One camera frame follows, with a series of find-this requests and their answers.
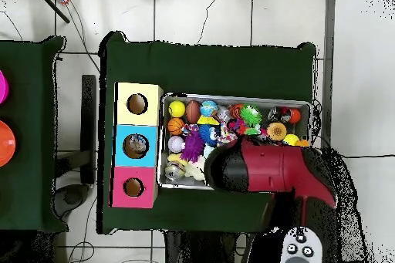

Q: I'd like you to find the shallow metal mesh bin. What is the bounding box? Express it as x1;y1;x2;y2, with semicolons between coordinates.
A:
157;91;312;195

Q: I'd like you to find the yellow ball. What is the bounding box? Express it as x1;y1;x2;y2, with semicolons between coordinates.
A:
167;99;187;118

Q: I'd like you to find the globe print ball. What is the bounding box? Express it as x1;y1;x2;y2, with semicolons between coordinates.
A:
199;99;219;118

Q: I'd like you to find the white baseball toy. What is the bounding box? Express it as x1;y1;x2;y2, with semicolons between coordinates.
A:
167;135;186;153

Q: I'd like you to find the orange basketball toy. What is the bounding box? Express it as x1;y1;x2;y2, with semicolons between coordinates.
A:
167;117;185;136

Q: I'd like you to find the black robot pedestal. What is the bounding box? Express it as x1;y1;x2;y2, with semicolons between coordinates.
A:
163;230;251;263

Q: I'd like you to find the pink plastic bowl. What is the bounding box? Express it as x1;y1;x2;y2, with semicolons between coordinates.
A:
0;69;9;105

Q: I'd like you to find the wooden box with three holes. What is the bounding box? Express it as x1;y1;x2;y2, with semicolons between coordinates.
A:
109;81;164;209

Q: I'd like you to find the cream knit cloth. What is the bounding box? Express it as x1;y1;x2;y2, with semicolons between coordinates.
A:
184;157;207;182

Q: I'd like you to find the green spiky toy with eye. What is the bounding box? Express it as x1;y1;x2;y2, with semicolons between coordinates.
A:
239;104;263;128

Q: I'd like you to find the purple spiky monster toy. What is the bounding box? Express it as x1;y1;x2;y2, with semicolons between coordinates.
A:
180;131;205;164

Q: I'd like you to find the black rod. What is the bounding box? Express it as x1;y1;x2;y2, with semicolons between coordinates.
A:
32;0;71;24

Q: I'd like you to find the blue spiky toy with eyes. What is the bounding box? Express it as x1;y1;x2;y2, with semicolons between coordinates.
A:
198;123;221;147

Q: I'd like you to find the black monitor on stand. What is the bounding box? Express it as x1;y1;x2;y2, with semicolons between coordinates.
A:
53;74;97;217

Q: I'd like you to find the dark green table cloth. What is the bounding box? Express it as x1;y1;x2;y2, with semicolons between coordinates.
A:
96;30;317;239
0;35;69;234

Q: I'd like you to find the orange plastic bowl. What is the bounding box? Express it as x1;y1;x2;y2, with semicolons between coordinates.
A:
0;120;16;167

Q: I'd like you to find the colourful patterned cloth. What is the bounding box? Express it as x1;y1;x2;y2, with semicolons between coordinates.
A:
218;126;239;146

